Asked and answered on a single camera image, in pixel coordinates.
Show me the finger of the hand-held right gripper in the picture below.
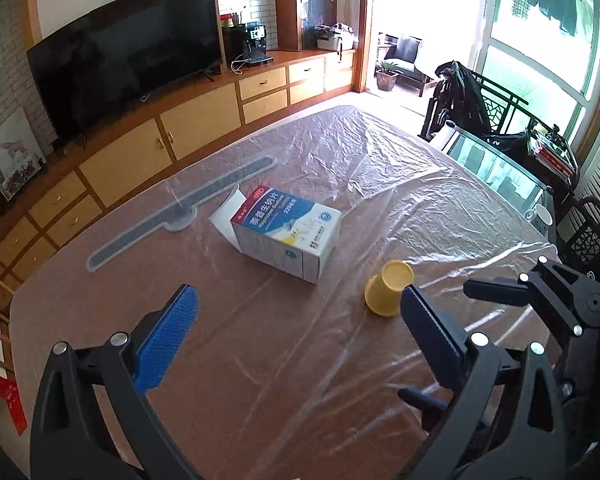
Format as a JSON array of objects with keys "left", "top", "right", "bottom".
[
  {"left": 463, "top": 256, "right": 600, "bottom": 342},
  {"left": 398, "top": 386, "right": 456, "bottom": 432}
]

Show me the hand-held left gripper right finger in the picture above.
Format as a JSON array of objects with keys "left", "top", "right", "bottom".
[{"left": 399, "top": 283, "right": 574, "bottom": 480}]

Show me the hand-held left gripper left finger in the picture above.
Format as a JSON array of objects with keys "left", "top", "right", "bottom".
[{"left": 30, "top": 283, "right": 203, "bottom": 480}]

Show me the yellow paper cup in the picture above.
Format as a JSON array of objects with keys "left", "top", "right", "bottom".
[{"left": 364, "top": 259, "right": 415, "bottom": 317}]

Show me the white mug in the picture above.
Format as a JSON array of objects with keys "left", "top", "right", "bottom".
[{"left": 525, "top": 203, "right": 555, "bottom": 236}]

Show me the grey flat bar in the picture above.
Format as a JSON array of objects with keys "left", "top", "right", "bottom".
[{"left": 86, "top": 156, "right": 277, "bottom": 272}]

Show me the dark carved wooden chair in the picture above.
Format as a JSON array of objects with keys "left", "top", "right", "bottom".
[{"left": 555, "top": 195, "right": 600, "bottom": 281}]

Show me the glass side table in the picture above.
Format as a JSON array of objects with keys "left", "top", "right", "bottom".
[{"left": 432, "top": 125, "right": 563, "bottom": 221}]

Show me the white medicine box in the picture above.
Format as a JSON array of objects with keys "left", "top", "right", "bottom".
[{"left": 209, "top": 184, "right": 343, "bottom": 286}]

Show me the stack of books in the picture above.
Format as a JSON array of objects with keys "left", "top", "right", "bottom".
[{"left": 527, "top": 127, "right": 578, "bottom": 176}]

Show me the red flat box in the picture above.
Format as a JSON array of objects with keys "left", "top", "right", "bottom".
[{"left": 0, "top": 370, "right": 28, "bottom": 436}]

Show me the dark carved wooden bench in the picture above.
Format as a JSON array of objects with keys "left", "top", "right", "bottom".
[{"left": 417, "top": 71, "right": 581, "bottom": 191}]

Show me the black jacket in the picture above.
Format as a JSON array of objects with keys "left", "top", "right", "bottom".
[{"left": 432, "top": 60, "right": 493, "bottom": 133}]

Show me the long wooden sideboard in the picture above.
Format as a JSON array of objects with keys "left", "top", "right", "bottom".
[{"left": 0, "top": 50, "right": 356, "bottom": 311}]

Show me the framed animal painting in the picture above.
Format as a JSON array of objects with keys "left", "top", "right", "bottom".
[{"left": 0, "top": 107, "right": 48, "bottom": 201}]

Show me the potted plant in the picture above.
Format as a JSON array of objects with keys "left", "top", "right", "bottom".
[{"left": 375, "top": 59, "right": 401, "bottom": 92}]

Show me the outdoor cushioned sofa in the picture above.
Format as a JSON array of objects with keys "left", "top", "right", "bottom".
[{"left": 380, "top": 35, "right": 438, "bottom": 97}]

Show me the black flat television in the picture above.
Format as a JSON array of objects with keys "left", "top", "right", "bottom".
[{"left": 26, "top": 0, "right": 226, "bottom": 148}]

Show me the grey storage basket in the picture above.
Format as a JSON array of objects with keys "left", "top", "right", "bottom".
[{"left": 314, "top": 24, "right": 358, "bottom": 52}]

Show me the black coffee machine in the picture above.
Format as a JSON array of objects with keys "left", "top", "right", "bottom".
[{"left": 222, "top": 22, "right": 275, "bottom": 68}]

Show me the tall wooden shelf cabinet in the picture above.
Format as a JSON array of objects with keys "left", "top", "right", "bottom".
[{"left": 272, "top": 0, "right": 371, "bottom": 53}]

